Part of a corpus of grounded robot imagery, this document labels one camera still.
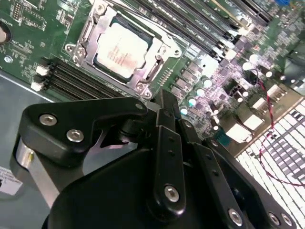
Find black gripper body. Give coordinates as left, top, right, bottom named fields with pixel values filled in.
left=41, top=147, right=270, bottom=229

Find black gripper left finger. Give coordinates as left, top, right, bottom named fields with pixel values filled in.
left=18, top=89, right=188, bottom=215

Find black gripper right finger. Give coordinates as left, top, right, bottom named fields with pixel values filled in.
left=169, top=92, right=297, bottom=229

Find wire locking lever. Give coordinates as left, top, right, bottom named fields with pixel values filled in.
left=146, top=54, right=165, bottom=84
left=81, top=13, right=96, bottom=52

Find silver square CPU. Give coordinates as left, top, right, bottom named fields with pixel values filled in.
left=92, top=22, right=154, bottom=79

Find metal socket cover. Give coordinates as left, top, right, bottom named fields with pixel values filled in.
left=77, top=10, right=167, bottom=90

